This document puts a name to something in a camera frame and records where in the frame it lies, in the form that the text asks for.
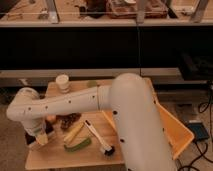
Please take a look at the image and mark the white handled brush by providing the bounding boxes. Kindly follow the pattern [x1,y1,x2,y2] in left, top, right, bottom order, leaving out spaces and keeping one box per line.
[85,120,115,156]

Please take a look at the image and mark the orange apple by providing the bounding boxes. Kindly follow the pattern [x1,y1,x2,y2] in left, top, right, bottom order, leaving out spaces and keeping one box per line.
[46,115,56,123]

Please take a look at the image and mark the wooden board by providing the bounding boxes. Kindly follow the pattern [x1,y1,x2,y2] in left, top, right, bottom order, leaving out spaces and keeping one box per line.
[24,77,158,171]

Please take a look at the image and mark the yellow and black eraser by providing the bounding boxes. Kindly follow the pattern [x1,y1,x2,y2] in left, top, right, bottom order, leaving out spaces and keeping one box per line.
[25,122,55,150]

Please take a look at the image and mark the blue foot pedal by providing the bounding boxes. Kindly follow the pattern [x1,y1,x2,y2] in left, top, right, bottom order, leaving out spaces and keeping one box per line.
[187,122,209,142]

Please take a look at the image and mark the yellow corn cob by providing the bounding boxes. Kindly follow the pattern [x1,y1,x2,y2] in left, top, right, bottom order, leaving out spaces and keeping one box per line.
[63,122,84,144]

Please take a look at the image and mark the black cable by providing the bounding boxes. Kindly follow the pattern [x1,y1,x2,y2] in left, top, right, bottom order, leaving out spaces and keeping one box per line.
[176,79,213,171]

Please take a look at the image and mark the white cup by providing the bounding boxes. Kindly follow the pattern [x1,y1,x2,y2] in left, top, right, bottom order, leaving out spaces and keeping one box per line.
[55,74,69,93]

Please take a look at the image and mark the green cucumber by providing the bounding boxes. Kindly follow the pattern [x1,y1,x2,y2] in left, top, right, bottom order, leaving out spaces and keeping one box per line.
[64,137,92,152]

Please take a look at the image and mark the yellow plastic bin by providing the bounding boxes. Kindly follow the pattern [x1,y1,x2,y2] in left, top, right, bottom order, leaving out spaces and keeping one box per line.
[103,103,194,160]

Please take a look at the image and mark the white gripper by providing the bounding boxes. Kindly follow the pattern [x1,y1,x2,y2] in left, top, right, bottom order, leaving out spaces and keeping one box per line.
[22,118,46,137]

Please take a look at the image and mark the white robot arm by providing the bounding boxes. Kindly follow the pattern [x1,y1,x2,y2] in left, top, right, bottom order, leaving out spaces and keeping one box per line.
[7,73,177,171]

